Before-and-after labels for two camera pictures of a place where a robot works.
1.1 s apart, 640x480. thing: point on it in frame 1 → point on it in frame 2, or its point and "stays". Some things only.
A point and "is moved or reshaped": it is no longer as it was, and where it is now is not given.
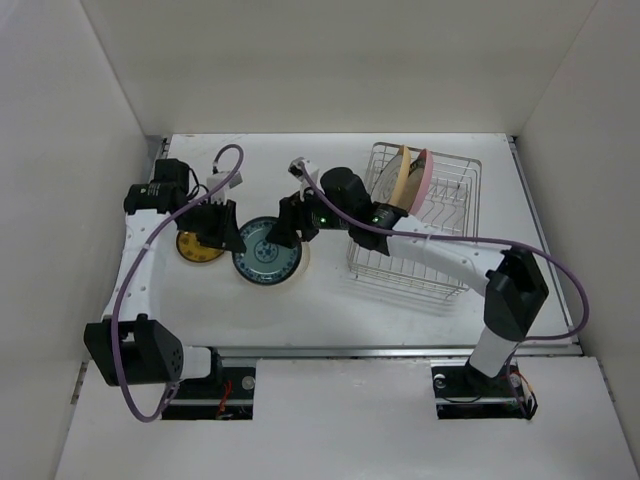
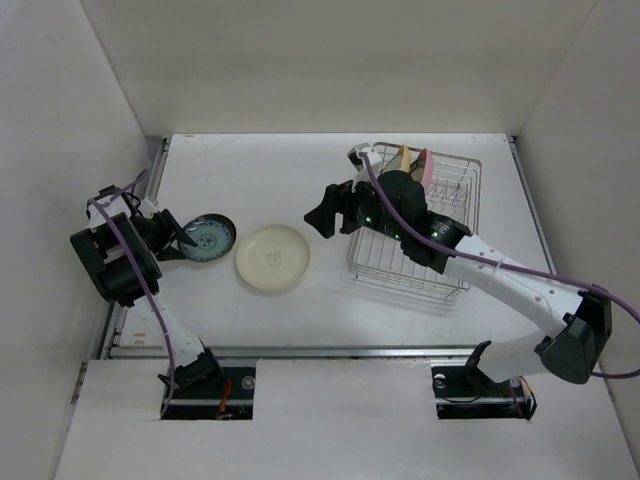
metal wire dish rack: x=440 y=193 stays
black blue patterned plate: x=264 y=262 is moved or reshaped
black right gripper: x=292 y=216 → x=341 y=198
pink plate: x=420 y=182 stays
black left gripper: x=225 y=232 → x=168 y=229
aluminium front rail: x=387 y=351 stays
